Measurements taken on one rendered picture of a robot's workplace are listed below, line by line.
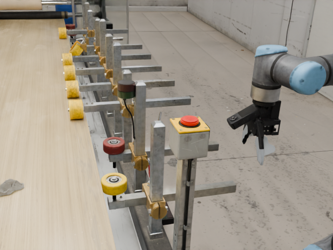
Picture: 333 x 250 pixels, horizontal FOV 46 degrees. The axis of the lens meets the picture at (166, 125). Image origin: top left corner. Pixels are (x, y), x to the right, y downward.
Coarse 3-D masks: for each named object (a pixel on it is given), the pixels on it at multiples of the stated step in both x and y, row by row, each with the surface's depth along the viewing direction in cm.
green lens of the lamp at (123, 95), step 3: (117, 90) 131; (117, 93) 132; (120, 93) 130; (123, 93) 130; (126, 93) 130; (129, 93) 130; (132, 93) 131; (117, 96) 132; (120, 96) 131; (123, 96) 130; (126, 96) 130; (129, 96) 130; (132, 96) 131
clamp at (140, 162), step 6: (132, 144) 150; (132, 150) 146; (132, 156) 144; (138, 156) 142; (144, 156) 142; (132, 162) 142; (138, 162) 140; (144, 162) 141; (138, 168) 141; (144, 168) 142
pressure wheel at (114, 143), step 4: (104, 140) 144; (108, 140) 145; (112, 140) 143; (116, 140) 145; (120, 140) 144; (104, 144) 142; (108, 144) 141; (112, 144) 141; (116, 144) 142; (120, 144) 142; (124, 144) 144; (104, 148) 142; (108, 148) 141; (112, 148) 140; (116, 148) 141; (120, 148) 142; (124, 148) 144; (108, 152) 141; (112, 152) 141; (116, 152) 141; (120, 152) 142
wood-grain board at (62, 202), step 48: (0, 48) 260; (48, 48) 265; (0, 96) 182; (48, 96) 184; (0, 144) 140; (48, 144) 141; (48, 192) 114; (96, 192) 115; (0, 240) 96; (48, 240) 96; (96, 240) 97
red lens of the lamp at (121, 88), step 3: (117, 84) 130; (120, 84) 129; (132, 84) 130; (117, 87) 131; (120, 87) 129; (123, 87) 129; (126, 87) 129; (129, 87) 129; (132, 87) 130; (120, 90) 130; (123, 90) 129; (126, 90) 129; (129, 90) 130; (132, 90) 130
